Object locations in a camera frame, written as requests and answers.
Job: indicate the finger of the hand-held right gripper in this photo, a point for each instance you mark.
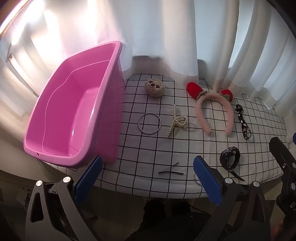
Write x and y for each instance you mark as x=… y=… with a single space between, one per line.
x=294 y=139
x=281 y=150

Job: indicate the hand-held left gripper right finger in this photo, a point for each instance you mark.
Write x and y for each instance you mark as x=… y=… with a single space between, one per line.
x=208 y=180

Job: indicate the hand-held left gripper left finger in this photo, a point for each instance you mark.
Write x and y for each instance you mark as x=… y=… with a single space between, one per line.
x=89 y=178

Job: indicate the black wrist watch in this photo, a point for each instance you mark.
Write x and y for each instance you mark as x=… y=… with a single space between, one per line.
x=225 y=155

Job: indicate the pink fuzzy strawberry headband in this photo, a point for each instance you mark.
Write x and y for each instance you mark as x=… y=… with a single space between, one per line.
x=200 y=113

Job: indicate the pink plastic tub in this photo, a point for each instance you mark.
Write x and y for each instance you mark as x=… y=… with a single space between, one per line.
x=76 y=111

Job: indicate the black bobby pin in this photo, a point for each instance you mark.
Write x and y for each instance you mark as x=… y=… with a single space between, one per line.
x=171 y=172
x=173 y=165

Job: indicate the white black-checked tablecloth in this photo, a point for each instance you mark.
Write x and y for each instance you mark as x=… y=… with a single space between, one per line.
x=150 y=150

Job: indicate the silver bangle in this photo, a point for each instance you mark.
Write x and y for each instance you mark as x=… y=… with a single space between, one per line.
x=138 y=123

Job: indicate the beige plush round hair clip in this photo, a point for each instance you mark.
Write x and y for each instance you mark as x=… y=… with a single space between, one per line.
x=153 y=89

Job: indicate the white curtain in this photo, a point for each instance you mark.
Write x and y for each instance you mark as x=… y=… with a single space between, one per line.
x=161 y=34

